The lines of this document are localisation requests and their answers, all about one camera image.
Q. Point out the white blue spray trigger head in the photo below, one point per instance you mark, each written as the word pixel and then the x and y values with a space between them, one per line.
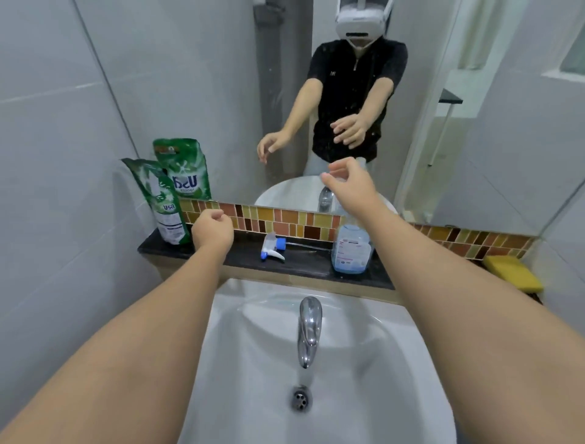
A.
pixel 269 251

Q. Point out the yellow sponge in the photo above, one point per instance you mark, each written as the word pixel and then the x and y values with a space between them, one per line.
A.
pixel 514 272

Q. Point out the white ceramic sink basin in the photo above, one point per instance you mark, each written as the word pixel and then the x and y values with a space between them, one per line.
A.
pixel 256 366

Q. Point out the chrome sink drain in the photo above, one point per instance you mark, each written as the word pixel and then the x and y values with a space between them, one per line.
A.
pixel 301 398

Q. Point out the green detergent refill pouch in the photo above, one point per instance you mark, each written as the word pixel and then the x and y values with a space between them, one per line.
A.
pixel 169 215

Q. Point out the person's right forearm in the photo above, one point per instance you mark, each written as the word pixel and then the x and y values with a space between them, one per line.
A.
pixel 480 343

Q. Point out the brown mosaic tile strip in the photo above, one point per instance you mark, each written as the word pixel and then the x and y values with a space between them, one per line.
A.
pixel 283 218

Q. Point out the person's left hand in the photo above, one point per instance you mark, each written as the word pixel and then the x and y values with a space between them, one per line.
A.
pixel 212 233

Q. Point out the black stone ledge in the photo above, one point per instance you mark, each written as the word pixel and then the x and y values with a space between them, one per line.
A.
pixel 247 258

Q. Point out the person's right hand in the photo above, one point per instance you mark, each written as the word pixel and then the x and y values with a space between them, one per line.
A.
pixel 354 187

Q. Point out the person's left forearm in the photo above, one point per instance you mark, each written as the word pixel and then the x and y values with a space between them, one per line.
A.
pixel 137 357

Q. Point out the clear hand soap bottle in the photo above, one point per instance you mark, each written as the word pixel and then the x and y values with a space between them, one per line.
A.
pixel 349 254

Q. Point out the chrome faucet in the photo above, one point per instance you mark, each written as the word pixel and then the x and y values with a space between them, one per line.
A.
pixel 310 329

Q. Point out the wall mirror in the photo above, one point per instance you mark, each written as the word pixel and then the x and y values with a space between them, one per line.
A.
pixel 205 91

